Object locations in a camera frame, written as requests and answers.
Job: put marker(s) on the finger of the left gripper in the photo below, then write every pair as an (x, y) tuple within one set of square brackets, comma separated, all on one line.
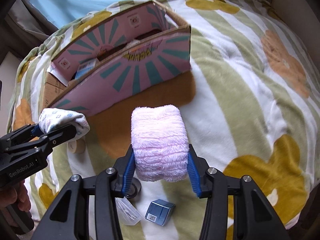
[(52, 138), (23, 134)]

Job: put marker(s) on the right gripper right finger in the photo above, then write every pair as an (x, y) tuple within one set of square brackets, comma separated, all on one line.
[(254, 216)]

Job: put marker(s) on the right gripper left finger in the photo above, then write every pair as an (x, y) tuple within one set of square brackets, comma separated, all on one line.
[(67, 216)]

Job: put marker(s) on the white patterned cloth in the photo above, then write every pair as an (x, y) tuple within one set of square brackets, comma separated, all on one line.
[(53, 118)]

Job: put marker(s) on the clear plastic case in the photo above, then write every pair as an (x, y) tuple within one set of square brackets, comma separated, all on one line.
[(127, 213)]

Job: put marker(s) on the blue white carton box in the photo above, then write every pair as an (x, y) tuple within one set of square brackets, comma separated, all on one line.
[(86, 67)]

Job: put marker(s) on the small blue box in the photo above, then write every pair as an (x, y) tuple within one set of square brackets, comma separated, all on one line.
[(159, 212)]

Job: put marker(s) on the pink fluffy towel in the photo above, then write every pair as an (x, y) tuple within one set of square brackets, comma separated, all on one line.
[(160, 143)]

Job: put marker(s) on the person's left hand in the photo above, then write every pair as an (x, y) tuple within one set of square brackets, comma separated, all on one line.
[(9, 195)]

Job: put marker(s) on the small wooden cylinder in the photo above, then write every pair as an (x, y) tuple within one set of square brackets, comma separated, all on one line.
[(77, 146)]

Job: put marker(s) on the black round lens cap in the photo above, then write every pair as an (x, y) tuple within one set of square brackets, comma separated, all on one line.
[(135, 189)]

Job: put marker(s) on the brown curtain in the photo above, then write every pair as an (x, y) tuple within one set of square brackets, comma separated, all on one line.
[(28, 23)]

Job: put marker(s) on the floral striped blanket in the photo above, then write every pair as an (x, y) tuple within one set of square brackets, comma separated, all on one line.
[(248, 93)]

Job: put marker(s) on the pink cardboard box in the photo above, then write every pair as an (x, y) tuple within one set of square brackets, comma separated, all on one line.
[(138, 47)]

